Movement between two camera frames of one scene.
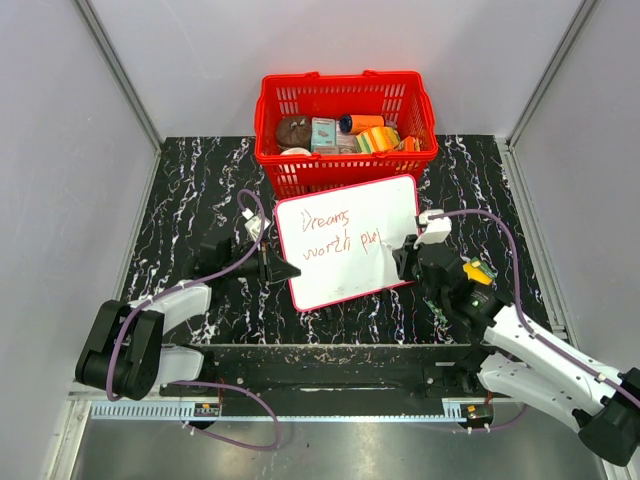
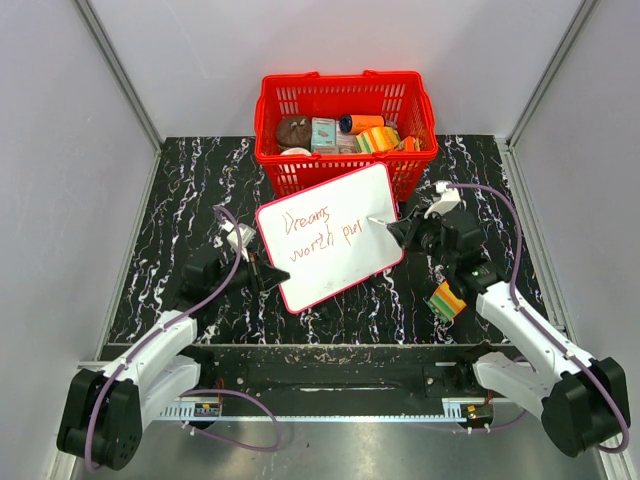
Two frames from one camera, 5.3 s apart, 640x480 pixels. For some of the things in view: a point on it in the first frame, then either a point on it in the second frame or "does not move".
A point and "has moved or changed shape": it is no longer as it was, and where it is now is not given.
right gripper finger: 403,262 -> 401,231
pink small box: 347,143 does not move
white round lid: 296,151 does not move
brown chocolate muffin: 294,132 does not move
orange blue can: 358,123 does not move
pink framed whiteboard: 341,242 has moved or changed shape
